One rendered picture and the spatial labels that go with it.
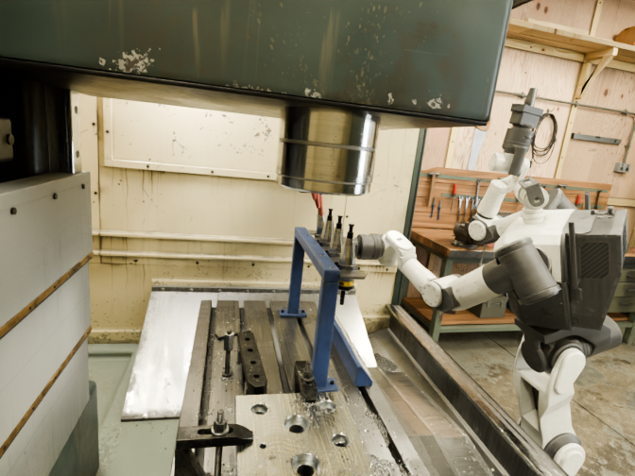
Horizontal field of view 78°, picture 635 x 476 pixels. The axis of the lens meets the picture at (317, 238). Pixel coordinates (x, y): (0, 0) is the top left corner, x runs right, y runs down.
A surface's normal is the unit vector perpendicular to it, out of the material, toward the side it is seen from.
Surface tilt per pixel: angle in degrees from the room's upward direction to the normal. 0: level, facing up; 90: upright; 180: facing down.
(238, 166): 90
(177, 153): 90
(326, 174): 90
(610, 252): 104
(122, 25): 90
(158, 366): 23
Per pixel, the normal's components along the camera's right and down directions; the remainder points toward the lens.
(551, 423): 0.21, 0.24
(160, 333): 0.18, -0.77
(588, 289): -0.62, 0.36
